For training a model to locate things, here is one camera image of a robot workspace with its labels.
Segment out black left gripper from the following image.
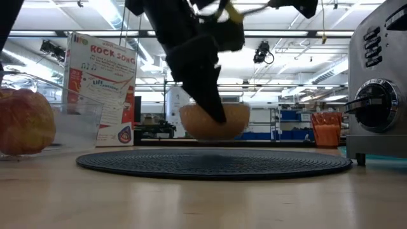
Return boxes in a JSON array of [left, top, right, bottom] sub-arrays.
[[125, 0, 245, 125]]

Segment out small round plastic bowl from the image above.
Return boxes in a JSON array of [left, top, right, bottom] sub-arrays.
[[179, 102, 251, 141]]

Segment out orange drinking glass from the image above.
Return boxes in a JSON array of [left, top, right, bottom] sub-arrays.
[[310, 111, 343, 149]]

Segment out red yellow apple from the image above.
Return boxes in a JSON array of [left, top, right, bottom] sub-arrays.
[[0, 88, 57, 156]]

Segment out white cylinder tank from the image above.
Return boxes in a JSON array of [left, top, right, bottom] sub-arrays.
[[165, 85, 191, 138]]

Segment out black machine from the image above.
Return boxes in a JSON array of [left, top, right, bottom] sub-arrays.
[[133, 120, 177, 144]]

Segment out round dark blue placemat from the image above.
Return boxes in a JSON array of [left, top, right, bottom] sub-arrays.
[[75, 148, 353, 181]]

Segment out blue storage bins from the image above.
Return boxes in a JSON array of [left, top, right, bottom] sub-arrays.
[[234, 109, 315, 141]]

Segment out white red cereal box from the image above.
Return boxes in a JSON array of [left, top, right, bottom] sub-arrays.
[[62, 31, 138, 148]]

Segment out clear plastic container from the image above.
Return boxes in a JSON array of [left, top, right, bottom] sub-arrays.
[[0, 70, 104, 160]]

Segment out black ceiling fixture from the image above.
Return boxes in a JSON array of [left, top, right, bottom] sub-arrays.
[[39, 39, 67, 63]]

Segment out silver four-slot toaster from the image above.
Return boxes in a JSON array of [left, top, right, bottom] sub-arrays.
[[343, 0, 407, 167]]

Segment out black ceiling camera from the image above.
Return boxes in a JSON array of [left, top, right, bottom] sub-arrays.
[[252, 40, 275, 65]]

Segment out black table rig frame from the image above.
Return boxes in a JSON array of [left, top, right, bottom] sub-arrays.
[[133, 137, 347, 148]]

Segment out hanging cable yellow plug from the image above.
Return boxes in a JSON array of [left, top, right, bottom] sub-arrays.
[[320, 0, 328, 45]]

